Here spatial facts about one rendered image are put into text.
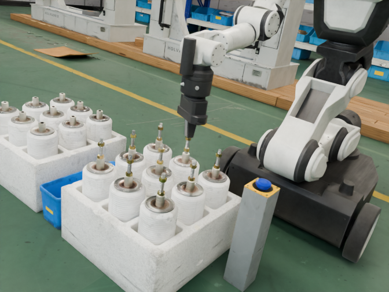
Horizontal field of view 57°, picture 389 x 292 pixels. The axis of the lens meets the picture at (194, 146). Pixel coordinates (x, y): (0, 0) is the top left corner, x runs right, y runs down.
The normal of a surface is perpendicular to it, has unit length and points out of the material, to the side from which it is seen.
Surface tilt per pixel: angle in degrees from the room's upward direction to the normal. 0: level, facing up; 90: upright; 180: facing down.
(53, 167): 90
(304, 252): 0
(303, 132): 39
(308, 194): 46
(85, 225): 90
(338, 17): 102
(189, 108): 90
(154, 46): 90
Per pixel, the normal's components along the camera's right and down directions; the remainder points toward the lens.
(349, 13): -0.55, 0.44
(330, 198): -0.33, -0.48
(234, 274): -0.62, 0.23
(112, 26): 0.78, 0.35
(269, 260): 0.15, -0.91
